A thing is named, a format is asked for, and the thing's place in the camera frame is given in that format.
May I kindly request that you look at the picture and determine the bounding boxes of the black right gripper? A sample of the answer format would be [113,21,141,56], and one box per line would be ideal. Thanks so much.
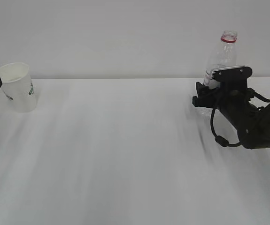
[192,66,255,110]

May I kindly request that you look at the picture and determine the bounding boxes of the white paper cup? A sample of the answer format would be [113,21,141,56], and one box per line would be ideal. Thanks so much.
[0,62,37,113]

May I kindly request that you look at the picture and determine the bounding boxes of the Nongfu Spring water bottle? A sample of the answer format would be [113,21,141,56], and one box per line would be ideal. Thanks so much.
[203,30,238,90]

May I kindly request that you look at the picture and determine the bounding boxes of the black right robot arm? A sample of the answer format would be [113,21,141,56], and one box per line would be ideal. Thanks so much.
[192,66,270,149]

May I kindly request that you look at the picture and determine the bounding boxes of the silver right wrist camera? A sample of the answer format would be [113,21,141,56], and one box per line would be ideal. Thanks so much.
[204,65,245,89]

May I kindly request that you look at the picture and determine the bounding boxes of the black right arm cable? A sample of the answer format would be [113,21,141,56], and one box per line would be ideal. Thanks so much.
[209,88,270,148]

